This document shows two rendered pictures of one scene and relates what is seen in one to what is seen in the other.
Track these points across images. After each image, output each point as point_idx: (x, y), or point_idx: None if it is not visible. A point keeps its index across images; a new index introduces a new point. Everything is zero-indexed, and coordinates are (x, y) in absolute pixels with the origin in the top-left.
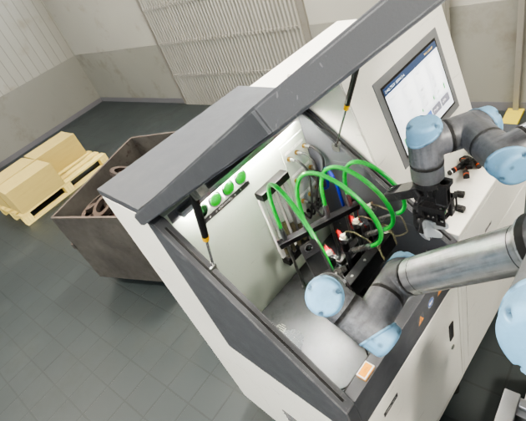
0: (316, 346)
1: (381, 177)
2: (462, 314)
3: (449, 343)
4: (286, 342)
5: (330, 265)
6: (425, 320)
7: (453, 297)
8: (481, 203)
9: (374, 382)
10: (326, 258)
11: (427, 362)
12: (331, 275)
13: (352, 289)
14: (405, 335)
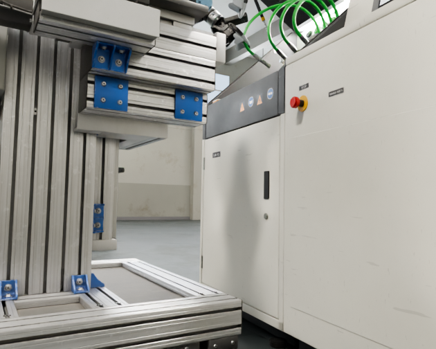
0: None
1: (337, 16)
2: (284, 192)
3: (264, 202)
4: (237, 79)
5: (230, 19)
6: (245, 115)
7: (273, 137)
8: (321, 40)
9: (214, 110)
10: (233, 16)
11: (241, 172)
12: (212, 7)
13: (226, 35)
14: (231, 103)
